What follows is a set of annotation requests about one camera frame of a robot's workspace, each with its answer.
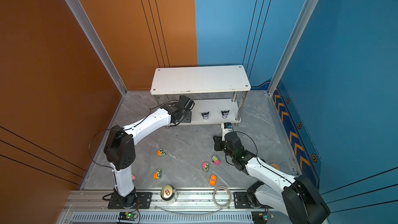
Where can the circuit board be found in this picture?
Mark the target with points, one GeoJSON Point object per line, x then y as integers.
{"type": "Point", "coordinates": [261, 217]}
{"type": "Point", "coordinates": [128, 217]}

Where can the clear coiled tube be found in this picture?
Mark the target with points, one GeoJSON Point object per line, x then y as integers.
{"type": "Point", "coordinates": [222, 197]}

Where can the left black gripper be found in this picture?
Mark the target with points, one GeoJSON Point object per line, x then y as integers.
{"type": "Point", "coordinates": [189, 117]}

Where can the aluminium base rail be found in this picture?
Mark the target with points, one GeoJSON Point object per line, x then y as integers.
{"type": "Point", "coordinates": [193, 206]}

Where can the black purple figure toy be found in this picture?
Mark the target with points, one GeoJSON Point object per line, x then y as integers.
{"type": "Point", "coordinates": [225, 114]}

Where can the green orange toy car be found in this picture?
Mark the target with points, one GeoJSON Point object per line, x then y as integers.
{"type": "Point", "coordinates": [161, 153]}

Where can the white two-tier shelf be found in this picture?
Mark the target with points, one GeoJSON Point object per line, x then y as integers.
{"type": "Point", "coordinates": [205, 79]}

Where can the right circuit board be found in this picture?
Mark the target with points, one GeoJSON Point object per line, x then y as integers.
{"type": "Point", "coordinates": [261, 217]}

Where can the pink green toy truck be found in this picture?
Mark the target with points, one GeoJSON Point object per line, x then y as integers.
{"type": "Point", "coordinates": [216, 160]}

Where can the metal can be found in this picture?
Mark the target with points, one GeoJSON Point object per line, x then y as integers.
{"type": "Point", "coordinates": [168, 194]}

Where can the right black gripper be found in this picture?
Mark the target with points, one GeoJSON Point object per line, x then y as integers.
{"type": "Point", "coordinates": [219, 141]}

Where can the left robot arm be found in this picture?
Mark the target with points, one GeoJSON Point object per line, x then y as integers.
{"type": "Point", "coordinates": [120, 145]}

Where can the orange green toy truck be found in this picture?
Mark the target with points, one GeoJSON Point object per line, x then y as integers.
{"type": "Point", "coordinates": [157, 174]}

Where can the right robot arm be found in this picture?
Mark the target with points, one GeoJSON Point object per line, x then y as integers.
{"type": "Point", "coordinates": [296, 197]}

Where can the left circuit board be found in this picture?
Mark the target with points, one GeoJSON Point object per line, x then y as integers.
{"type": "Point", "coordinates": [128, 217]}

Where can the orange tape roll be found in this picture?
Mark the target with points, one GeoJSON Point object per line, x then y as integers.
{"type": "Point", "coordinates": [274, 166]}

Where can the pink green toy car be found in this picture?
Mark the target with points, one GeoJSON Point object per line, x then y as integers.
{"type": "Point", "coordinates": [205, 166]}

